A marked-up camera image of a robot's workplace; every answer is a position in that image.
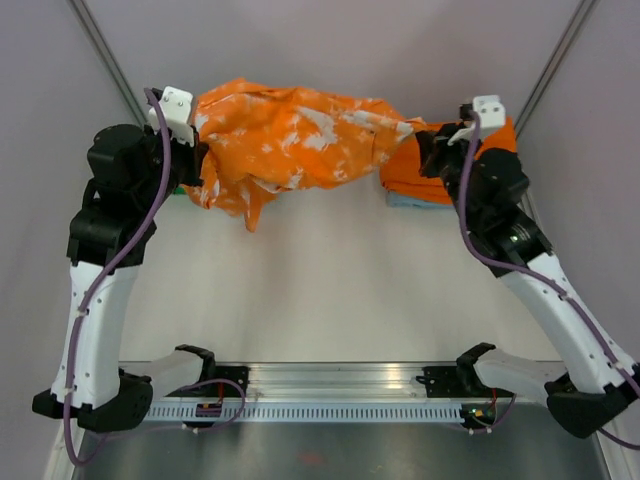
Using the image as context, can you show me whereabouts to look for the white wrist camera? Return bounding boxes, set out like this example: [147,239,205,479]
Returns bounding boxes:
[447,95,506,146]
[151,86,195,147]

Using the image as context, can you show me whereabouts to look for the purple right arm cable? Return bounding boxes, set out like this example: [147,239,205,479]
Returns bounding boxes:
[458,110,640,449]

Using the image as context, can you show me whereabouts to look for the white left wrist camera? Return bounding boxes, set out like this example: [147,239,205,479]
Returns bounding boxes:
[151,86,195,147]

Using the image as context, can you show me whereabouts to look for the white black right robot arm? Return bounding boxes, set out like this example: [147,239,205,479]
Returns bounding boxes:
[416,123,639,438]

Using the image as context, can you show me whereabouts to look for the aluminium mounting rail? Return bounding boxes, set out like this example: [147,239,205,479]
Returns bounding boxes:
[117,360,566,401]

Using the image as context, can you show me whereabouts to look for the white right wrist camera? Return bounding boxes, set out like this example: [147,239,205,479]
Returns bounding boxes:
[447,95,506,146]

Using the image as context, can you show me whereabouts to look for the folded plain orange trousers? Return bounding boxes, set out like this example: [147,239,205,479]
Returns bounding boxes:
[378,115,517,206]

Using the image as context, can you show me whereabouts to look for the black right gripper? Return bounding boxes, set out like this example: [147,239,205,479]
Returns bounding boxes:
[420,121,486,226]

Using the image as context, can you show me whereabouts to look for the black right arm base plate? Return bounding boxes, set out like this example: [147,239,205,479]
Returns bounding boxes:
[415,365,512,400]

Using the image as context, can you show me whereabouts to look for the white slotted cable duct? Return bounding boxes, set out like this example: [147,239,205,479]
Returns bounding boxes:
[145,400,462,423]

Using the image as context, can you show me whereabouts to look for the orange white tie-dye trousers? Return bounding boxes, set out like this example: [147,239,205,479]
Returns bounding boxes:
[184,78,427,232]

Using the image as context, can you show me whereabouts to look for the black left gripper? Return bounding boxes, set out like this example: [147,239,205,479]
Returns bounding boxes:
[137,122,207,214]

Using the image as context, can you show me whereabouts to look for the folded light blue cloth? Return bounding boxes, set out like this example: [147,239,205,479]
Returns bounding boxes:
[386,192,452,210]

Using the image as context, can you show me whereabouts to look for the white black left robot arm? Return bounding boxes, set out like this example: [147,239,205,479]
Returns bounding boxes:
[32,124,218,434]

